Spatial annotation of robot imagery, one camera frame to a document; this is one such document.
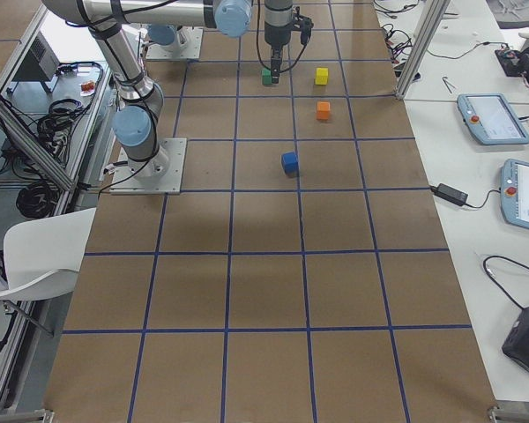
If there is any green wooden block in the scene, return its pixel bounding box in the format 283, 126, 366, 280
261, 68, 272, 86

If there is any yellow wooden block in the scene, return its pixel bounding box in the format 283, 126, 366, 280
315, 67, 329, 86

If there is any orange wooden block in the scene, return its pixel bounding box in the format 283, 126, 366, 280
316, 101, 332, 121

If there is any blue wooden block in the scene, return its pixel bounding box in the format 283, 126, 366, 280
280, 152, 299, 177

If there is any metal allen key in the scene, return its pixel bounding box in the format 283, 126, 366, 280
442, 76, 456, 94

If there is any orange snack packet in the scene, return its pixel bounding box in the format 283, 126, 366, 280
80, 80, 95, 97

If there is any upper blue teach pendant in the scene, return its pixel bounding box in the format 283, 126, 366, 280
457, 93, 529, 145

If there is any blue teach pendant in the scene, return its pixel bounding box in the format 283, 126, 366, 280
457, 93, 529, 145
500, 159, 529, 229

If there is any black power adapter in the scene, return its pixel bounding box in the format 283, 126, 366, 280
430, 183, 468, 206

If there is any grey control box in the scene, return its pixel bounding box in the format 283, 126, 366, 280
7, 32, 60, 93

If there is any lower blue teach pendant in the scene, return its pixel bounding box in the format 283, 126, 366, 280
500, 159, 529, 229

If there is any white plastic chair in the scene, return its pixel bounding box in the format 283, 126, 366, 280
0, 208, 96, 301

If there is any aluminium frame post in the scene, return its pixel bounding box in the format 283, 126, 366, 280
395, 0, 450, 100

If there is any black coiled cable bundle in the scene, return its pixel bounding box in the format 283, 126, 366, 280
16, 181, 59, 219

